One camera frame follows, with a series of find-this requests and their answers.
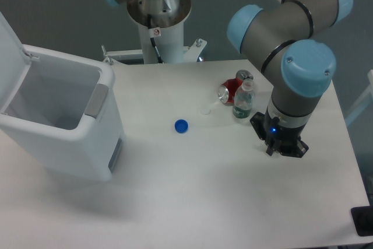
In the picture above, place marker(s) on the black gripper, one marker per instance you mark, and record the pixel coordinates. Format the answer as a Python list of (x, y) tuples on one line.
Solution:
[(277, 137)]

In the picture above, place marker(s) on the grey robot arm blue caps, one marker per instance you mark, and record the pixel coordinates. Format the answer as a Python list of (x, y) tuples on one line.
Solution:
[(279, 44)]

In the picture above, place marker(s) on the white open trash bin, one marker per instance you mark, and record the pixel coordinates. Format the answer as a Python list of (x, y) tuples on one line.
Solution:
[(60, 108)]

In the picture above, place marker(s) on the small clear green-label bottle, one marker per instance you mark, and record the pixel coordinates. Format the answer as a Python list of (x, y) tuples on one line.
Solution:
[(243, 99)]

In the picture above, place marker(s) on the crushed red soda can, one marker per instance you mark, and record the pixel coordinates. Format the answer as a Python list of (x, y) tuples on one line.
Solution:
[(226, 90)]

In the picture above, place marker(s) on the blue bottle cap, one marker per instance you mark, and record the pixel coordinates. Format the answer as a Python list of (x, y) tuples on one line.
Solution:
[(181, 126)]

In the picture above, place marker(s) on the black device at table edge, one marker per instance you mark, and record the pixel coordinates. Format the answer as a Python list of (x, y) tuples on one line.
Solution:
[(362, 218)]

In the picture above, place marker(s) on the white frame at right edge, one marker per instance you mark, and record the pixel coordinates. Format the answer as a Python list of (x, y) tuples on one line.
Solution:
[(361, 103)]

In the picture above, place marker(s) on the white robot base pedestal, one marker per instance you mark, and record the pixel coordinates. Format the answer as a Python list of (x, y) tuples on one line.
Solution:
[(163, 42)]

